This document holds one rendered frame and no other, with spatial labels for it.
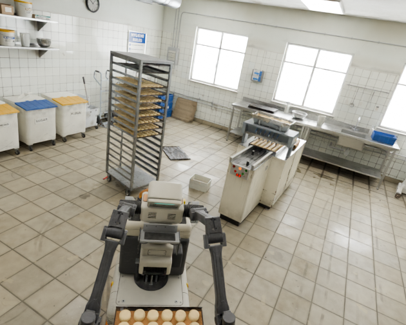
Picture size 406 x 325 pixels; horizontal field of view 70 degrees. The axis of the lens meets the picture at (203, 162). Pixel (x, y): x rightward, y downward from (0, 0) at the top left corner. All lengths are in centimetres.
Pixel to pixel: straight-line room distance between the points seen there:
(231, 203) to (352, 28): 461
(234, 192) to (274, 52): 426
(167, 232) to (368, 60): 583
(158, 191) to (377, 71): 585
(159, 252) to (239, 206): 184
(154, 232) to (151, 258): 24
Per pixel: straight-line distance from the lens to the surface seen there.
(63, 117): 570
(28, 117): 530
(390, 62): 702
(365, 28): 703
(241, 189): 364
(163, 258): 215
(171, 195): 180
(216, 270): 150
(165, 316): 150
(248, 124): 415
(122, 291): 256
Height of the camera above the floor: 219
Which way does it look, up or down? 23 degrees down
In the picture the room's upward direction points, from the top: 10 degrees clockwise
